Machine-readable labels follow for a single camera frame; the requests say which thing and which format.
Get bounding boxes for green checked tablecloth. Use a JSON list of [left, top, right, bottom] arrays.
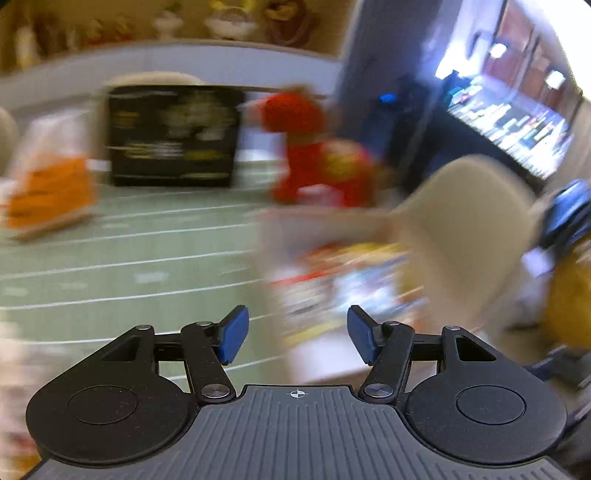
[[1, 171, 287, 387]]

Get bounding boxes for pink cardboard box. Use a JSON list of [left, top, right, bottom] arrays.
[[252, 206, 438, 384]]

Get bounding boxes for beige chair right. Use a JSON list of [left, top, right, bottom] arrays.
[[393, 155, 540, 331]]

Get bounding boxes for red plush horse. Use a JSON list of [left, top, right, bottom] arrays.
[[242, 84, 381, 208]]

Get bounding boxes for black snack bag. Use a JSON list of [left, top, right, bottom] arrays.
[[104, 85, 245, 188]]

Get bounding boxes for orange tissue box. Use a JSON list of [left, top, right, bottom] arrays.
[[1, 109, 97, 241]]

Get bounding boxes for black water dispenser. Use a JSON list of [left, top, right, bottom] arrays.
[[358, 74, 434, 185]]

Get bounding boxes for beige chair behind bag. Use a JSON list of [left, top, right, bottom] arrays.
[[103, 71, 206, 88]]

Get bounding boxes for beige chair far left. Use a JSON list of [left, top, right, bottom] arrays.
[[0, 108, 19, 175]]

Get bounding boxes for lit display cabinet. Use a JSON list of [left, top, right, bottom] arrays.
[[435, 1, 579, 183]]

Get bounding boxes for white rabbit figurine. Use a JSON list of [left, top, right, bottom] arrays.
[[204, 0, 259, 41]]

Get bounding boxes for white vase figurine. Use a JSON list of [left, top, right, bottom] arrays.
[[152, 1, 184, 41]]

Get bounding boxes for brown plush toy on shelf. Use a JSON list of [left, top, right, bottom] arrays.
[[263, 0, 320, 48]]

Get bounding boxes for wooden shelf unit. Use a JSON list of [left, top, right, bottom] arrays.
[[1, 1, 361, 111]]

